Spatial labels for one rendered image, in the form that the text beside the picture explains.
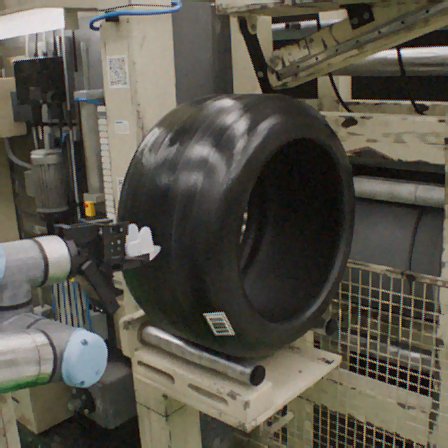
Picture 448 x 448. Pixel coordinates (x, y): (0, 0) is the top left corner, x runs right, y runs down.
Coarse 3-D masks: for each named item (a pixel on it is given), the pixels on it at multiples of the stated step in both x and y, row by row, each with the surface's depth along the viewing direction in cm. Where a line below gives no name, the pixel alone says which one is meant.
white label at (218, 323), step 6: (222, 312) 106; (210, 318) 108; (216, 318) 107; (222, 318) 107; (210, 324) 109; (216, 324) 108; (222, 324) 108; (228, 324) 108; (216, 330) 110; (222, 330) 109; (228, 330) 109
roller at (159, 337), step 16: (144, 336) 138; (160, 336) 135; (176, 336) 133; (176, 352) 131; (192, 352) 127; (208, 352) 125; (224, 368) 121; (240, 368) 119; (256, 368) 117; (256, 384) 118
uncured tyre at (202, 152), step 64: (192, 128) 111; (256, 128) 108; (320, 128) 122; (128, 192) 114; (192, 192) 104; (256, 192) 152; (320, 192) 146; (192, 256) 104; (256, 256) 155; (320, 256) 146; (192, 320) 110; (256, 320) 114
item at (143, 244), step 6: (144, 228) 102; (144, 234) 102; (150, 234) 103; (138, 240) 101; (144, 240) 102; (150, 240) 103; (126, 246) 100; (132, 246) 100; (138, 246) 101; (144, 246) 103; (150, 246) 104; (126, 252) 100; (132, 252) 100; (138, 252) 102; (144, 252) 102; (150, 252) 103; (156, 252) 105; (150, 258) 103
